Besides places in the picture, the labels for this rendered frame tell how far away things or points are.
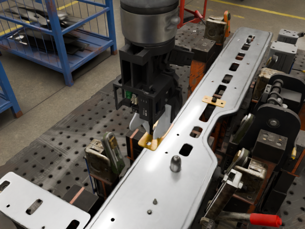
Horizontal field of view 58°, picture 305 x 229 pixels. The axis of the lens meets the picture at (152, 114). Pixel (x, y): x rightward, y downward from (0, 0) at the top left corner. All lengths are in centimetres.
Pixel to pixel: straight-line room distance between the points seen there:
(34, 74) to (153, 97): 289
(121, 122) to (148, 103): 98
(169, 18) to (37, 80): 281
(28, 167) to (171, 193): 72
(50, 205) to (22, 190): 10
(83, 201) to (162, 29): 55
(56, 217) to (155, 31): 54
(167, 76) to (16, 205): 55
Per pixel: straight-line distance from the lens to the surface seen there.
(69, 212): 76
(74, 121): 144
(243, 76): 121
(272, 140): 77
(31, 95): 293
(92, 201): 78
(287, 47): 125
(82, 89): 284
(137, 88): 39
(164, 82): 41
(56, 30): 262
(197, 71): 136
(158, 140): 53
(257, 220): 61
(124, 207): 74
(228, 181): 53
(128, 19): 36
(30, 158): 132
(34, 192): 82
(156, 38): 36
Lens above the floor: 164
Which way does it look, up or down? 42 degrees down
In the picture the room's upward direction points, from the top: straight up
